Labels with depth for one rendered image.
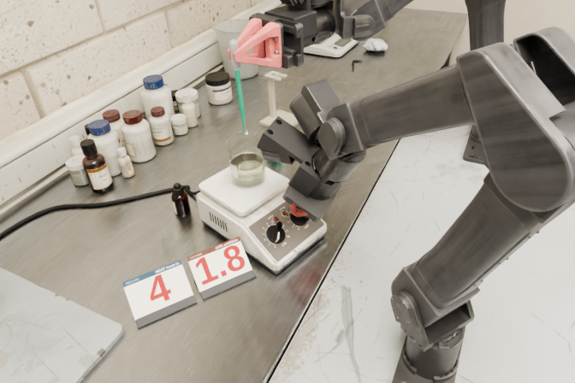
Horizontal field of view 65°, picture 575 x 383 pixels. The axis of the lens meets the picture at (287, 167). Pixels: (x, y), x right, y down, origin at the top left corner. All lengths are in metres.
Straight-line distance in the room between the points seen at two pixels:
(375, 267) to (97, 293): 0.44
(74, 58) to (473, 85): 0.93
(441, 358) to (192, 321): 0.35
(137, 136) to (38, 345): 0.47
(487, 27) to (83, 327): 0.85
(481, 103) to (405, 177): 0.61
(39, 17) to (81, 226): 0.44
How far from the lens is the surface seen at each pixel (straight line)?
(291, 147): 0.64
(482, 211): 0.43
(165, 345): 0.70
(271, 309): 0.70
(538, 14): 2.05
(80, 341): 0.73
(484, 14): 0.93
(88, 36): 1.16
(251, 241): 0.73
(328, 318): 0.69
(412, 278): 0.54
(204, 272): 0.74
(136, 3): 1.26
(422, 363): 0.62
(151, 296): 0.73
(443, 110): 0.42
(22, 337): 0.78
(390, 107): 0.47
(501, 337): 0.72
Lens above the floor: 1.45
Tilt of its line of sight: 35 degrees down
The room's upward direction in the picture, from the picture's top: 3 degrees counter-clockwise
